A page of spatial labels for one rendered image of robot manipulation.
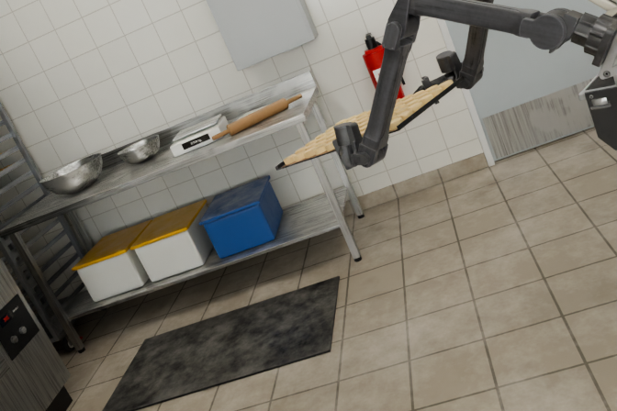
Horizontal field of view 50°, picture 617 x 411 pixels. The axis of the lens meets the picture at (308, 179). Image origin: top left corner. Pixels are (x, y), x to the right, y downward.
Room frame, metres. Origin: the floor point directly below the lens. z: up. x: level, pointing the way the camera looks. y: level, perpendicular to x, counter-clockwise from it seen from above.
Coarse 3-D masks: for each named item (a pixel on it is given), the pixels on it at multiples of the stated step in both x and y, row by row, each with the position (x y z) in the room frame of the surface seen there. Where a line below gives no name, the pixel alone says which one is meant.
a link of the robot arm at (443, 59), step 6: (438, 54) 2.31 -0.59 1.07; (444, 54) 2.28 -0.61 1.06; (450, 54) 2.26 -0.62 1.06; (456, 54) 2.26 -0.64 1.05; (438, 60) 2.28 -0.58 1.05; (444, 60) 2.26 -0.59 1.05; (450, 60) 2.25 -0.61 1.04; (456, 60) 2.26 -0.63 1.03; (444, 66) 2.27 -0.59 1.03; (450, 66) 2.26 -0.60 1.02; (456, 66) 2.25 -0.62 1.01; (444, 72) 2.28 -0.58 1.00; (456, 72) 2.25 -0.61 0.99; (456, 78) 2.24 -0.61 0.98; (462, 84) 2.22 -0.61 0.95; (468, 84) 2.21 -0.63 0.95
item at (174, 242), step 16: (192, 208) 4.02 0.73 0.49; (160, 224) 3.98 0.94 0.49; (176, 224) 3.82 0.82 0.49; (192, 224) 3.79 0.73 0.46; (144, 240) 3.77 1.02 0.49; (160, 240) 3.73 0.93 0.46; (176, 240) 3.70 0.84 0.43; (192, 240) 3.69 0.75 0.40; (208, 240) 3.89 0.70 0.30; (144, 256) 3.75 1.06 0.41; (160, 256) 3.74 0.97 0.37; (176, 256) 3.71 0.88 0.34; (192, 256) 3.69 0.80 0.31; (160, 272) 3.75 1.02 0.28; (176, 272) 3.73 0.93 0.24
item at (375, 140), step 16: (400, 32) 1.68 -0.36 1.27; (400, 48) 1.70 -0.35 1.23; (384, 64) 1.75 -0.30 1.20; (400, 64) 1.73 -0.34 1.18; (384, 80) 1.76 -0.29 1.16; (400, 80) 1.76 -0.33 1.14; (384, 96) 1.76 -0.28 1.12; (384, 112) 1.77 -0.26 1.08; (368, 128) 1.81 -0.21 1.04; (384, 128) 1.79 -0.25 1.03; (368, 144) 1.81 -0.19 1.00; (384, 144) 1.82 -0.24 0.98
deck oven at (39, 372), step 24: (0, 264) 3.21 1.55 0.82; (0, 288) 3.13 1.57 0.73; (0, 312) 3.04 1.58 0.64; (24, 312) 3.17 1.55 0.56; (0, 336) 2.96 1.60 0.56; (24, 336) 3.09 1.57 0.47; (0, 360) 2.86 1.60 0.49; (24, 360) 3.02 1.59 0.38; (48, 360) 3.15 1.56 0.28; (0, 384) 2.82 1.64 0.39; (24, 384) 2.93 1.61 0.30; (48, 384) 3.06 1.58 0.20; (0, 408) 2.75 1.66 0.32; (24, 408) 2.86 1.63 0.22; (48, 408) 3.04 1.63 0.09
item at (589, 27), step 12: (588, 24) 1.38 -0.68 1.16; (600, 24) 1.36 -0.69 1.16; (612, 24) 1.35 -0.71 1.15; (576, 36) 1.40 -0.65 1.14; (588, 36) 1.37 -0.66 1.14; (600, 36) 1.35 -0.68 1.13; (612, 36) 1.33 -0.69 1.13; (588, 48) 1.38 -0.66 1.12; (600, 48) 1.34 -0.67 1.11; (600, 60) 1.34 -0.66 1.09
